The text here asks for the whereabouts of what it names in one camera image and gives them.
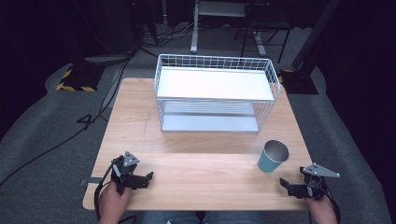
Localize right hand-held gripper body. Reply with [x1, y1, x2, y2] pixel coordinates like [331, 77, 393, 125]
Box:
[299, 162, 341, 201]

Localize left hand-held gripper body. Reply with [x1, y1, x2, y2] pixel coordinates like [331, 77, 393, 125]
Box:
[110, 150, 141, 196]

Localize person's right hand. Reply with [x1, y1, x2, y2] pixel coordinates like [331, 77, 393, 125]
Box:
[305, 195, 339, 224]

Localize person's left hand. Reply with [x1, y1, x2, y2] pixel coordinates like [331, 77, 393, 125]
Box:
[98, 181, 134, 224]

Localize teal cup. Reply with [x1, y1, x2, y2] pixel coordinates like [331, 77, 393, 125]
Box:
[257, 139, 290, 174]

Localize person's legs in jeans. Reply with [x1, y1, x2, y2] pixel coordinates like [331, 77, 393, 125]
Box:
[135, 210, 265, 224]

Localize grey flat stand base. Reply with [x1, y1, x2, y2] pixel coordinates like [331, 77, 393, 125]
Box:
[83, 53, 134, 65]

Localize black slanted pole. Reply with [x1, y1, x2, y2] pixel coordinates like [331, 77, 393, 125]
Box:
[290, 0, 343, 71]

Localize dark cabinet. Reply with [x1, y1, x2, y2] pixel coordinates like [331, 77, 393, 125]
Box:
[70, 0, 139, 60]

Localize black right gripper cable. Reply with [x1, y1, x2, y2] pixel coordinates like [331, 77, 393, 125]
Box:
[321, 186, 342, 224]

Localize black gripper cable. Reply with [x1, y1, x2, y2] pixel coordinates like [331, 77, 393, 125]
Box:
[93, 163, 136, 224]
[321, 186, 342, 224]

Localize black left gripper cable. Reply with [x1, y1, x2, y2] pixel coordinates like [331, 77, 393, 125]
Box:
[93, 163, 136, 224]

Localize grey table edge bracket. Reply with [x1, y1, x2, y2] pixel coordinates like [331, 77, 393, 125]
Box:
[79, 176, 104, 187]

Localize long black floor cable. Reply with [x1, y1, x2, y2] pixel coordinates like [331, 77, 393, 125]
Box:
[0, 55, 134, 187]

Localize black yellow striped base plate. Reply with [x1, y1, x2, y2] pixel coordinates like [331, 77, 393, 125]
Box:
[277, 68, 319, 95]
[55, 63, 106, 93]

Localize white wire shelf rack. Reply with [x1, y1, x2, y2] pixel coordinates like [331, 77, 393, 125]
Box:
[154, 53, 281, 133]

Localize bundle of floor cables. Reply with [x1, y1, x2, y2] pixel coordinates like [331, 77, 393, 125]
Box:
[136, 21, 204, 59]

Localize white desk frame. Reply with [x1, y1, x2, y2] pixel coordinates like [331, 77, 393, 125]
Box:
[190, 0, 268, 57]

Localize black metal chair frame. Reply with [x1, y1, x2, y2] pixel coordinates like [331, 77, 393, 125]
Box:
[233, 2, 294, 64]

